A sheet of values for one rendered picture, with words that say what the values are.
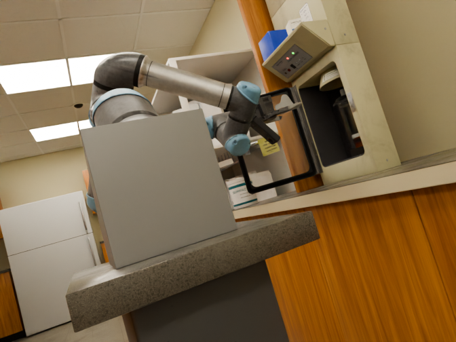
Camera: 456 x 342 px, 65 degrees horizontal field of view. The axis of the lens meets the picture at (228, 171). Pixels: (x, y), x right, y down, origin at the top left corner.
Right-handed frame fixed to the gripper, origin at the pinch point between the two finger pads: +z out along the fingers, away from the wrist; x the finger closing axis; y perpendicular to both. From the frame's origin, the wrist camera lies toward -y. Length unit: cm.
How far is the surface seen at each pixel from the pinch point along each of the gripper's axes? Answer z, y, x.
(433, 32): 60, 11, -19
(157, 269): -72, -27, -68
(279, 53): 7.0, 24.9, 4.6
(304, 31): 7.7, 23.9, -12.4
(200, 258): -67, -28, -68
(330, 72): 20.2, 10.2, -3.6
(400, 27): 60, 21, -7
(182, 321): -70, -35, -62
